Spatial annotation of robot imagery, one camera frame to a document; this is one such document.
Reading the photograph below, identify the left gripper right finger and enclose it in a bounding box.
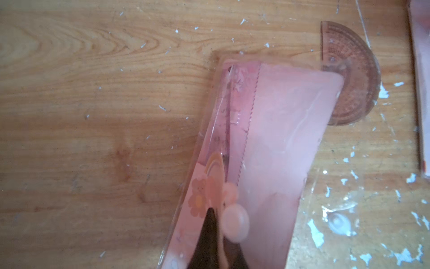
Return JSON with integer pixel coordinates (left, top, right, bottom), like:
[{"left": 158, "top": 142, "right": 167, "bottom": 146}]
[{"left": 223, "top": 240, "right": 249, "bottom": 269}]

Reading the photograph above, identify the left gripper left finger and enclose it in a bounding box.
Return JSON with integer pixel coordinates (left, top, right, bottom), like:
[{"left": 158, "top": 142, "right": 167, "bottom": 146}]
[{"left": 187, "top": 208, "right": 218, "bottom": 269}]

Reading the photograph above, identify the pink banknote bundle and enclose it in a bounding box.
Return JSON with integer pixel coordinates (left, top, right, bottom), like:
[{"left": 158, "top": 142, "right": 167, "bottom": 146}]
[{"left": 158, "top": 53, "right": 344, "bottom": 269}]

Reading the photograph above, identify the pink tinted straight ruler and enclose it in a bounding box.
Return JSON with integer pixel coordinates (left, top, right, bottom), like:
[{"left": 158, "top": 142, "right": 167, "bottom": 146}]
[{"left": 205, "top": 61, "right": 262, "bottom": 185}]

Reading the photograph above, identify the pink tinted protractor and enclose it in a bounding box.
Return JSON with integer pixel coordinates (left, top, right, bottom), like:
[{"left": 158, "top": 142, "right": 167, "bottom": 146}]
[{"left": 320, "top": 21, "right": 381, "bottom": 126}]

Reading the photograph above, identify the pink ruler set pouch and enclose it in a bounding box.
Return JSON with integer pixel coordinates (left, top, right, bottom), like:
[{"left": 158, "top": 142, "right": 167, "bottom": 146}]
[{"left": 407, "top": 0, "right": 430, "bottom": 179}]

